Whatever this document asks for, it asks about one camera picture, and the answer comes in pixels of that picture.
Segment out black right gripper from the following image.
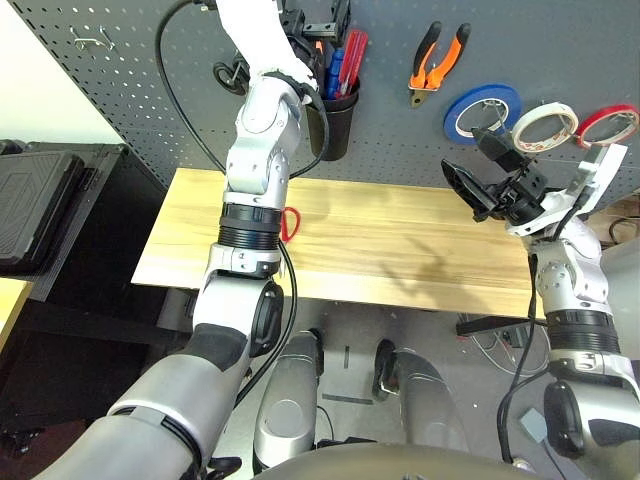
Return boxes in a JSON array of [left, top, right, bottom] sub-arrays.
[[440, 126, 549, 225]]

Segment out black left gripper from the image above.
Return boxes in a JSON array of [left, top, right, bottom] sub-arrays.
[[278, 0, 353, 41]]

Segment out white tape roll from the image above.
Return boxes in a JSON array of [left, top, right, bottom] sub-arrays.
[[510, 101, 580, 154]]

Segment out orange black pliers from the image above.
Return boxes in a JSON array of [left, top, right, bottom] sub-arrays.
[[406, 20, 473, 109]]

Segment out dark grey pegboard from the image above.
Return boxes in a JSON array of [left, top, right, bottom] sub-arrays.
[[9, 0, 640, 201]]

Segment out silver single peg hook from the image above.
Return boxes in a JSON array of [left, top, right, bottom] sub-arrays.
[[607, 112, 640, 132], [478, 98, 509, 132]]

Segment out blue marker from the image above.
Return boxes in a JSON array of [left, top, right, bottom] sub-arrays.
[[324, 47, 347, 100]]

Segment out blue tape roll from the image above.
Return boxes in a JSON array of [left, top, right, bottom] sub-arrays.
[[442, 82, 524, 148]]

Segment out black cup holder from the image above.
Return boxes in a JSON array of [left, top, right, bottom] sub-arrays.
[[304, 74, 362, 163]]

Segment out red tape roll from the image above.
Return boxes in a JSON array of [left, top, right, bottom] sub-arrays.
[[576, 103, 640, 150]]

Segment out light grey curved shell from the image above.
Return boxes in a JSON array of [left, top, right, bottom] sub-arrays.
[[599, 234, 640, 361]]

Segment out black right robot foot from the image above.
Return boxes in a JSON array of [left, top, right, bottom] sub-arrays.
[[372, 338, 400, 403]]

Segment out silver right robot leg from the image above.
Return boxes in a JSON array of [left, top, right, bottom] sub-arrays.
[[392, 349, 470, 451]]

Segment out silver robot leg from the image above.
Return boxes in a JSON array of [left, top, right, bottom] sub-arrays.
[[252, 329, 326, 475], [392, 349, 470, 451]]

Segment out grey floor pedal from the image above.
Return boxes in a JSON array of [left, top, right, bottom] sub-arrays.
[[518, 407, 550, 445]]

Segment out black low cabinet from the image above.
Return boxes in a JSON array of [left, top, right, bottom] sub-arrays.
[[0, 141, 169, 436]]

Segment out black floor power box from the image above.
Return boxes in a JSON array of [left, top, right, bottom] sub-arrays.
[[313, 438, 377, 450]]

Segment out grey robot torso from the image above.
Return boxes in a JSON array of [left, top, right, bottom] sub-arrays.
[[252, 442, 556, 480]]

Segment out silver left robot leg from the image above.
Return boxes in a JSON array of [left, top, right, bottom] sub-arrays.
[[252, 329, 326, 475]]

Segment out black hard case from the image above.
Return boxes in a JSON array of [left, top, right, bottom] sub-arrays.
[[0, 149, 86, 276]]

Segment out red handled screwdriver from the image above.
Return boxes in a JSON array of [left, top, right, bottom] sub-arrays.
[[335, 28, 370, 99]]

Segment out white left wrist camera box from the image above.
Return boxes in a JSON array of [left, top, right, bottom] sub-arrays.
[[213, 0, 314, 86]]

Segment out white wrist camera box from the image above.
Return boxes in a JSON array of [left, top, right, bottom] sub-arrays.
[[566, 143, 629, 221], [213, 0, 314, 86]]

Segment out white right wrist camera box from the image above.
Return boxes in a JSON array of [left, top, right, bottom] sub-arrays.
[[566, 143, 629, 221]]

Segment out black handled scissors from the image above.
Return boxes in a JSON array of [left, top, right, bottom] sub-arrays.
[[213, 57, 251, 97]]

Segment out black table support bracket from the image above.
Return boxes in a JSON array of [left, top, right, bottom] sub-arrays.
[[454, 313, 547, 338]]

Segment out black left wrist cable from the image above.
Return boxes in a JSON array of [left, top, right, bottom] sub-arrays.
[[154, 0, 332, 406]]

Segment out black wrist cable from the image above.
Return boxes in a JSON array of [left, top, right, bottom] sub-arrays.
[[154, 0, 332, 406], [496, 189, 594, 464]]

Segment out red handled scissors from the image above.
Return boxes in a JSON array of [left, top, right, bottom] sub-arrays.
[[280, 206, 303, 243]]

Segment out silver double-prong wire hook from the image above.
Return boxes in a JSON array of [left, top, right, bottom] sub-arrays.
[[69, 25, 117, 52]]

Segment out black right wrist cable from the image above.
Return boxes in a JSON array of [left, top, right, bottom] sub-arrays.
[[496, 189, 594, 464]]

